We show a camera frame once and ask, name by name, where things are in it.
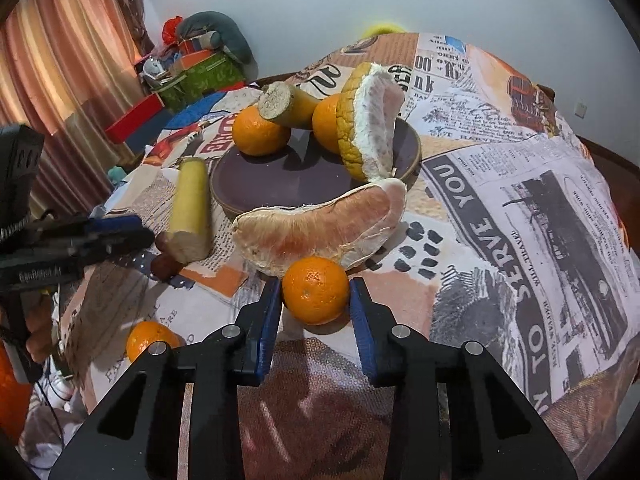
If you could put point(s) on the newspaper print tablecloth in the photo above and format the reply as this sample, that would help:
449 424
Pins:
509 238

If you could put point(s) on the orange box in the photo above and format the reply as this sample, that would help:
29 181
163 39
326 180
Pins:
186 61

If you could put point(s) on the mandarin orange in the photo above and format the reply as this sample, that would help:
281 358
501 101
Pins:
146 333
315 290

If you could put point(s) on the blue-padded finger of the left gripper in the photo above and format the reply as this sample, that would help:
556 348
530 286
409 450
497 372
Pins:
126 223

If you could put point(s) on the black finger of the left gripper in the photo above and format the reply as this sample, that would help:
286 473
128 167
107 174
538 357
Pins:
109 245

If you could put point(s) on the mandarin on plate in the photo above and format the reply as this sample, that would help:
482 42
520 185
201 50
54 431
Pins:
256 136
324 125

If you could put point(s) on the left hand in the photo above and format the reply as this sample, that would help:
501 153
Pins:
39 323

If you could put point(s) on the dark purple plate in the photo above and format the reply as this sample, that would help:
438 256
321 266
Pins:
302 173

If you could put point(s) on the pomelo wedge with rind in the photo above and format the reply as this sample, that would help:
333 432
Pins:
366 112

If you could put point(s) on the green patterned gift box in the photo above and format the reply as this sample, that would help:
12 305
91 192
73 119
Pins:
215 73

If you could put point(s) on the pink orange curtain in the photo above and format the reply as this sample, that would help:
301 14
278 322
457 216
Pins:
67 71

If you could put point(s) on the left mandarin on plate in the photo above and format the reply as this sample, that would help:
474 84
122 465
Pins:
256 136

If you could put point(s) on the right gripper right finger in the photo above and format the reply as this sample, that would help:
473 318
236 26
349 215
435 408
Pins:
456 412

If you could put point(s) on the back mandarin on plate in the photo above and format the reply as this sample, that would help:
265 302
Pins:
324 125

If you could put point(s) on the peeled pomelo segment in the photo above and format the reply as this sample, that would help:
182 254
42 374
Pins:
346 230

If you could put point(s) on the dark red jujube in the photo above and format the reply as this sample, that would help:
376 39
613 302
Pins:
164 268
162 242

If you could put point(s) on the teal small toy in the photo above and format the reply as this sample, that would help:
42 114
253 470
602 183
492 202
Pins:
116 174

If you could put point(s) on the red flat box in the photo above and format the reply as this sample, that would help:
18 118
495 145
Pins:
118 132

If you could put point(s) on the wall socket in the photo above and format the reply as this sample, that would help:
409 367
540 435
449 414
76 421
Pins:
580 109

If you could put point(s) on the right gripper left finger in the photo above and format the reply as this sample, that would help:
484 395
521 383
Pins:
134 432

